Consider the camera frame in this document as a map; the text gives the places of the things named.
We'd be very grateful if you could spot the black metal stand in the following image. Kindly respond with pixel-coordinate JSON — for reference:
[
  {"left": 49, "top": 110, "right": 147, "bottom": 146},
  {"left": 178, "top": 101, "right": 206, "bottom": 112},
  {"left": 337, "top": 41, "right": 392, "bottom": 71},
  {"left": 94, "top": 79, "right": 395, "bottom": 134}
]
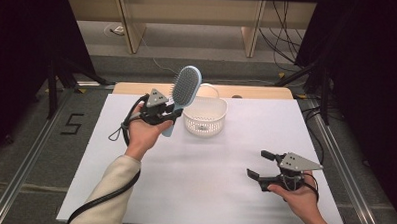
[
  {"left": 272, "top": 58, "right": 333, "bottom": 127},
  {"left": 45, "top": 58, "right": 116, "bottom": 123}
]

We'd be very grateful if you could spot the round floor socket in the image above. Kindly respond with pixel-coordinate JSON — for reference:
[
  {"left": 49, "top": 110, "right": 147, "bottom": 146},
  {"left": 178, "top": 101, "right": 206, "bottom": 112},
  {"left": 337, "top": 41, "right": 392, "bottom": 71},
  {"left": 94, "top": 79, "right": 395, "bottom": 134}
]
[{"left": 103, "top": 23, "right": 127, "bottom": 37}]

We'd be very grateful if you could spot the wooden table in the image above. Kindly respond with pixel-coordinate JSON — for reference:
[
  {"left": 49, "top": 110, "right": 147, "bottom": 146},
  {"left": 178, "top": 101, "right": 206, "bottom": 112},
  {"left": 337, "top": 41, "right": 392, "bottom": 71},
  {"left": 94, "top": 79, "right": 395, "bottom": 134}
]
[{"left": 112, "top": 81, "right": 294, "bottom": 101}]

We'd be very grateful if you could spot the light blue hairbrush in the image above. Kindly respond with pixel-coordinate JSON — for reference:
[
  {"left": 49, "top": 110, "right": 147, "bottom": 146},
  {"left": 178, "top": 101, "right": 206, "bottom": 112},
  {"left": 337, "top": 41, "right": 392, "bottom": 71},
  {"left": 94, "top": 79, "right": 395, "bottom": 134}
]
[{"left": 161, "top": 64, "right": 203, "bottom": 139}]

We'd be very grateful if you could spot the metal floor rail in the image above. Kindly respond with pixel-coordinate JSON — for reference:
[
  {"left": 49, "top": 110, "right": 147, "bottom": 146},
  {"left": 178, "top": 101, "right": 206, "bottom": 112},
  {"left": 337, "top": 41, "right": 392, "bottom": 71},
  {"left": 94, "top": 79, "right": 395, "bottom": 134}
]
[
  {"left": 0, "top": 84, "right": 75, "bottom": 224},
  {"left": 302, "top": 98, "right": 392, "bottom": 224}
]

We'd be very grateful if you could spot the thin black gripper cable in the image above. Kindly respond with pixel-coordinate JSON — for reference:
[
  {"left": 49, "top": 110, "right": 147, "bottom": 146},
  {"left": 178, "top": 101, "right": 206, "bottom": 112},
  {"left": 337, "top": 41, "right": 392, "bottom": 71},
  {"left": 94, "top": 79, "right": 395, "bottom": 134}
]
[{"left": 301, "top": 173, "right": 321, "bottom": 201}]

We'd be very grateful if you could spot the thick black gripper cable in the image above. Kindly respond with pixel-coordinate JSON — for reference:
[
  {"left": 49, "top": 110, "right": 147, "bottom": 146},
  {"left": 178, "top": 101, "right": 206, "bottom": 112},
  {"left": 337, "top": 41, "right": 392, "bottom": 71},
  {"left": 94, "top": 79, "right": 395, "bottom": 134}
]
[{"left": 66, "top": 91, "right": 150, "bottom": 224}]

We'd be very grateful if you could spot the white plastic slotted basket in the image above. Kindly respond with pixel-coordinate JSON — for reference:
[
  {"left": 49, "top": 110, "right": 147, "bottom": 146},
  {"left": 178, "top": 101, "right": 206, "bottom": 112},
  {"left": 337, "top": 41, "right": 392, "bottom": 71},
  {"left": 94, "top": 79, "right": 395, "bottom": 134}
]
[{"left": 181, "top": 81, "right": 229, "bottom": 138}]

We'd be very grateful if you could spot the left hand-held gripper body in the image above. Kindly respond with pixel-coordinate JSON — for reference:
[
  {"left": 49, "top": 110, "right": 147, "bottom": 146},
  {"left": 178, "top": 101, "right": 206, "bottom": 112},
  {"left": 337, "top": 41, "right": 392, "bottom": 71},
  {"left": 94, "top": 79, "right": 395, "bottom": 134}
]
[{"left": 139, "top": 87, "right": 172, "bottom": 127}]

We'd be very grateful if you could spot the white table cover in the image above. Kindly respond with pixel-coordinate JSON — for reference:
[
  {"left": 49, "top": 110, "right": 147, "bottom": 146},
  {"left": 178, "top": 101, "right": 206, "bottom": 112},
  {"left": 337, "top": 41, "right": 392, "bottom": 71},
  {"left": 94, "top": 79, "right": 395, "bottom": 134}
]
[{"left": 56, "top": 91, "right": 350, "bottom": 224}]

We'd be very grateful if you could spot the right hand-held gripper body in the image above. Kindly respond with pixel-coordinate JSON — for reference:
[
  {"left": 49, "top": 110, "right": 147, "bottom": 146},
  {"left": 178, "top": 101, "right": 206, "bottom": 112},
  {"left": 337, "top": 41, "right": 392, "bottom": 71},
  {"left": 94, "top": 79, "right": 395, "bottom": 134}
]
[{"left": 257, "top": 150, "right": 325, "bottom": 194}]

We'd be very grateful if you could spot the person's left hand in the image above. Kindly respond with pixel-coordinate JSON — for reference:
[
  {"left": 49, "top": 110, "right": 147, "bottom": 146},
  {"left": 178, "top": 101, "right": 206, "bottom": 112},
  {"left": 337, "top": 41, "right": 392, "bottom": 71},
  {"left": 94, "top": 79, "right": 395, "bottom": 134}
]
[{"left": 124, "top": 100, "right": 175, "bottom": 163}]

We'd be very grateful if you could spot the light wooden furniture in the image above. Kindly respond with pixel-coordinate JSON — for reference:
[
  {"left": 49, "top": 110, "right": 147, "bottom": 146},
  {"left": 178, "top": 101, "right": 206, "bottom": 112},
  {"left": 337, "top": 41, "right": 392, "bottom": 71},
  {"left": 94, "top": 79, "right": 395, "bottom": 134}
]
[{"left": 64, "top": 0, "right": 317, "bottom": 61}]

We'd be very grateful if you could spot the black curtain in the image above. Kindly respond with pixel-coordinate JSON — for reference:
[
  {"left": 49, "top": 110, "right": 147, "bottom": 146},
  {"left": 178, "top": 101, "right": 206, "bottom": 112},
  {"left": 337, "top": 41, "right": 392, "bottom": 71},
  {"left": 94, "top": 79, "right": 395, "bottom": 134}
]
[
  {"left": 0, "top": 0, "right": 101, "bottom": 162},
  {"left": 289, "top": 0, "right": 397, "bottom": 224}
]

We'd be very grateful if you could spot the person's right hand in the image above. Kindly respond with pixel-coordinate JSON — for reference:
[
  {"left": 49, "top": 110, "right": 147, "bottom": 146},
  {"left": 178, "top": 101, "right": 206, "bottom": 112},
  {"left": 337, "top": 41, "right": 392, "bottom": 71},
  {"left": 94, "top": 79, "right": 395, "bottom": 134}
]
[{"left": 266, "top": 178, "right": 326, "bottom": 224}]

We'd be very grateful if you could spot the bundle of black cables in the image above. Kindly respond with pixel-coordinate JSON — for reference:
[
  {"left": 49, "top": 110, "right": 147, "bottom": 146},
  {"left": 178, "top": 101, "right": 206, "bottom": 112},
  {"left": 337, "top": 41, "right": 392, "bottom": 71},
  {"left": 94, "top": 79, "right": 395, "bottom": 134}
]
[{"left": 257, "top": 0, "right": 312, "bottom": 73}]

